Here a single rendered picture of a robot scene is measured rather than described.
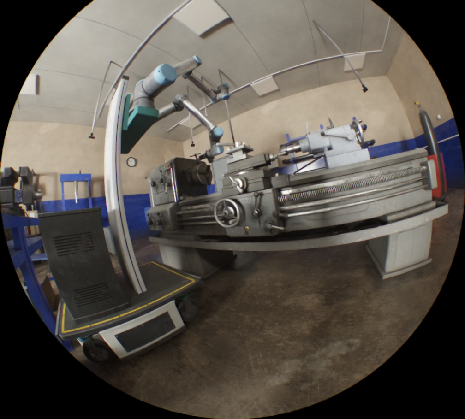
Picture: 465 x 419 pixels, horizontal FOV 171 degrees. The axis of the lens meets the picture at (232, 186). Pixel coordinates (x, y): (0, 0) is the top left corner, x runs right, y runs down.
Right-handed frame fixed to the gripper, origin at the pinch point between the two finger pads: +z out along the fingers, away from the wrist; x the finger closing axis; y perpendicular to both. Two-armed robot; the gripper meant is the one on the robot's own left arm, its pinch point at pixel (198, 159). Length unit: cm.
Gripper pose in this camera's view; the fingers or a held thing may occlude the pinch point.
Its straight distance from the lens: 173.6
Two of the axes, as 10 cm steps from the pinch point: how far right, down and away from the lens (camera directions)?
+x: -4.6, 3.6, -8.1
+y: -3.7, -9.1, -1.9
